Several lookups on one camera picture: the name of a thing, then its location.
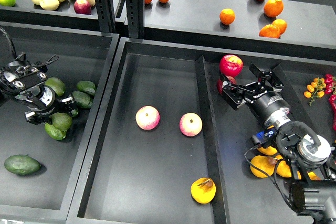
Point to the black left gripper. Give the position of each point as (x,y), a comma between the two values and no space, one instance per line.
(43,102)

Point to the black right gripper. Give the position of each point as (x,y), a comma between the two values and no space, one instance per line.
(263,96)

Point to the green avocado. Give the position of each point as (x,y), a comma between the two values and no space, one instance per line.
(61,121)

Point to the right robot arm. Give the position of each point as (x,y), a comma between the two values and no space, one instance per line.
(310,157)

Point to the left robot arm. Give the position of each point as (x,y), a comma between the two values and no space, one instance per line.
(25,82)

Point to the avocado top left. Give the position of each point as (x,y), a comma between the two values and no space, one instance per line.
(57,85)

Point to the avocado lower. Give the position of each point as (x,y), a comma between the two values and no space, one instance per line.
(54,132)

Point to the avocado middle right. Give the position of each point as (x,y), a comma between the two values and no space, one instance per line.
(82,99)

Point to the avocado top right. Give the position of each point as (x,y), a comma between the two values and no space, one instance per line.
(87,87)

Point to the large avocado bottom left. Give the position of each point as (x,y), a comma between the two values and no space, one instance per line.
(22,164)

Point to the pale yellow pear front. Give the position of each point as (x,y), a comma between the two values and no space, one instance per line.
(49,4)

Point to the dark red apple lower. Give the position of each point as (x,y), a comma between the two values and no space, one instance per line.
(220,81)

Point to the red apple upper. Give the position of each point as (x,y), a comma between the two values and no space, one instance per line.
(231,65)

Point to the black tray divider right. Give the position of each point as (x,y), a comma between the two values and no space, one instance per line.
(319,115)

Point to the orange cherry tomato bunch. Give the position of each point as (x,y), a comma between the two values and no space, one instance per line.
(315,90)

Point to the orange shelf front right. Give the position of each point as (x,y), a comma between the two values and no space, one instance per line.
(270,31)

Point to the black left tray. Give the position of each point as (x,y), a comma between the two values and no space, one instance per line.
(47,194)

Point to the black tray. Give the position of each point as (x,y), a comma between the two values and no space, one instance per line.
(47,194)
(131,175)

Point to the orange shelf small right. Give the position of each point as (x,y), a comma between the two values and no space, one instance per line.
(281,24)

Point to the pink apple right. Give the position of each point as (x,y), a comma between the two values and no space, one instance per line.
(190,124)

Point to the pink apple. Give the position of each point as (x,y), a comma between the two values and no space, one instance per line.
(190,124)
(147,117)

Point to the red chili peppers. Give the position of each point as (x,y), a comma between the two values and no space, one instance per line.
(330,89)

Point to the orange shelf centre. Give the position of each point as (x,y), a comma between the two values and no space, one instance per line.
(227,16)

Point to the large orange shelf right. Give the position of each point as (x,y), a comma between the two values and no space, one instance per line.
(273,8)

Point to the pink apple left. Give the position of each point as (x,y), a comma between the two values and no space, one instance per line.
(147,117)

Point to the red apple on shelf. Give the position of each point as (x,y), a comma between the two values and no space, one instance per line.
(82,7)

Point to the black middle tray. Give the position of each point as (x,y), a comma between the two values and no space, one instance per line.
(131,175)

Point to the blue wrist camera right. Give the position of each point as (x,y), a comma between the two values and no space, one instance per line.
(263,136)

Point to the black shelf post left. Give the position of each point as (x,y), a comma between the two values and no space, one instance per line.
(106,16)

